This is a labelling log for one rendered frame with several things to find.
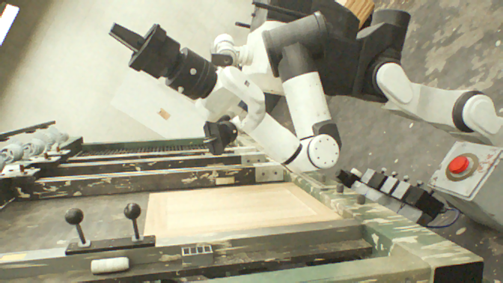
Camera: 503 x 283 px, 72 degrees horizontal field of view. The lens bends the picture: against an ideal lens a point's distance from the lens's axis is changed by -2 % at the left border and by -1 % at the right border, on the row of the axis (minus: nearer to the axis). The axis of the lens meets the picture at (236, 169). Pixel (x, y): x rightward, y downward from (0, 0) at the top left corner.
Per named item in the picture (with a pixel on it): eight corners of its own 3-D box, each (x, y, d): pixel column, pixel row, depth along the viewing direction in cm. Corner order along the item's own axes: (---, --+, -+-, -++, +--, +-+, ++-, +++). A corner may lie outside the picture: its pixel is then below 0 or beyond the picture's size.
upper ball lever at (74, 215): (93, 254, 81) (80, 215, 72) (76, 255, 80) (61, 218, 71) (95, 240, 84) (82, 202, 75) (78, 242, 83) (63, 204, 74)
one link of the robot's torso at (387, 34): (395, 22, 120) (349, 9, 116) (421, 13, 107) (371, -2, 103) (375, 102, 124) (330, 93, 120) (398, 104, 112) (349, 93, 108)
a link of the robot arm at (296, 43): (327, 73, 89) (312, 22, 89) (330, 65, 80) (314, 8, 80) (283, 87, 91) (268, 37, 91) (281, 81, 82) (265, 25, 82)
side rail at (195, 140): (233, 150, 273) (232, 135, 271) (83, 159, 253) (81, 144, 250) (230, 148, 281) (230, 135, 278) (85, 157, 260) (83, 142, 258)
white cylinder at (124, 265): (91, 276, 77) (129, 272, 78) (90, 264, 76) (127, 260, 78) (94, 269, 80) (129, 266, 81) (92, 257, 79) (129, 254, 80)
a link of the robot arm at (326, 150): (323, 164, 94) (300, 84, 94) (356, 159, 82) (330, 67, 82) (287, 176, 90) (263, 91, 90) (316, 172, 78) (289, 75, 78)
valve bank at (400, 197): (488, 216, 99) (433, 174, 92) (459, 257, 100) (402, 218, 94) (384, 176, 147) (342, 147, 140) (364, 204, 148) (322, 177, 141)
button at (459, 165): (477, 162, 69) (471, 156, 69) (465, 179, 69) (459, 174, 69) (461, 159, 73) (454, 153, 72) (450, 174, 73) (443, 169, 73)
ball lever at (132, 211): (147, 248, 83) (140, 210, 74) (129, 250, 82) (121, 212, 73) (146, 235, 86) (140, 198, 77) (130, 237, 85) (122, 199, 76)
